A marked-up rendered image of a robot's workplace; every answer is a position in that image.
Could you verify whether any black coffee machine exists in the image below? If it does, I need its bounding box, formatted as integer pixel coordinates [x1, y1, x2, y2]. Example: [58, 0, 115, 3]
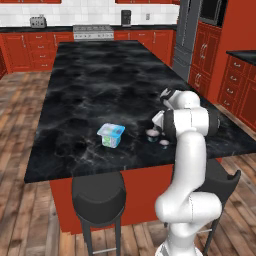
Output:
[120, 9, 133, 28]

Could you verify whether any silver stove range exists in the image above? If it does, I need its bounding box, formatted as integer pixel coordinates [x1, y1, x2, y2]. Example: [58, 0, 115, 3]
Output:
[72, 24, 115, 42]

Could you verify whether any small white yogurt cup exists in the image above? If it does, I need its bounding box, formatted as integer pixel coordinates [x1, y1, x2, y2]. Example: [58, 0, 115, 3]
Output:
[158, 139, 171, 150]
[145, 129, 161, 143]

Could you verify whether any red wall cupboard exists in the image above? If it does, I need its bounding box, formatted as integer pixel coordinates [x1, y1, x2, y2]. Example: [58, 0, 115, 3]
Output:
[0, 0, 63, 5]
[114, 0, 181, 5]

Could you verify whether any red kitchen island base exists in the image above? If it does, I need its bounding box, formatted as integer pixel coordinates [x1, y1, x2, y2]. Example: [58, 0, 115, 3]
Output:
[49, 157, 223, 236]

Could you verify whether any black bar stool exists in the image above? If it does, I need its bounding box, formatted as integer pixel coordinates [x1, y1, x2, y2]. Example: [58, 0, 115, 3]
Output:
[195, 158, 242, 256]
[71, 171, 127, 256]

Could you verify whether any large blue-lidded yogurt container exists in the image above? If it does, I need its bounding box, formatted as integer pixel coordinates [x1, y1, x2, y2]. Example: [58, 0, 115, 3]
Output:
[96, 122, 126, 149]

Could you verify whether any red drawer cupboard run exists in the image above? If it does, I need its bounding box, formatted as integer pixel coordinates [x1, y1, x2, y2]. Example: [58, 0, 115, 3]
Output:
[217, 49, 256, 133]

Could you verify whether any tall red cupboard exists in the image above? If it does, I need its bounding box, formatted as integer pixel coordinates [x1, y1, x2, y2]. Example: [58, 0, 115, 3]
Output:
[187, 0, 256, 105]

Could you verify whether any red base cupboard run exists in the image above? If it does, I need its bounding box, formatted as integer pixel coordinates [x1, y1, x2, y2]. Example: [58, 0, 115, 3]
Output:
[0, 31, 75, 80]
[113, 29, 177, 68]

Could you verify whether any grey fridge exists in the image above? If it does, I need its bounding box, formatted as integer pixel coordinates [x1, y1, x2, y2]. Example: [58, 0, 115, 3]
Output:
[171, 0, 203, 83]

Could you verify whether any silver toaster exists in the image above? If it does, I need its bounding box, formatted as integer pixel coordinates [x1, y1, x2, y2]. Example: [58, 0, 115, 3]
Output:
[29, 14, 48, 29]

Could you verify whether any black built-in oven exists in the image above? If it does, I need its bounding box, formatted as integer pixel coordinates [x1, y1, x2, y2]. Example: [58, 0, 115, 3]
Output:
[198, 0, 230, 29]

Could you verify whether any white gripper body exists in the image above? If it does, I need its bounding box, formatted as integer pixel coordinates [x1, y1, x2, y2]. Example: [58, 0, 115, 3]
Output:
[151, 110, 166, 127]

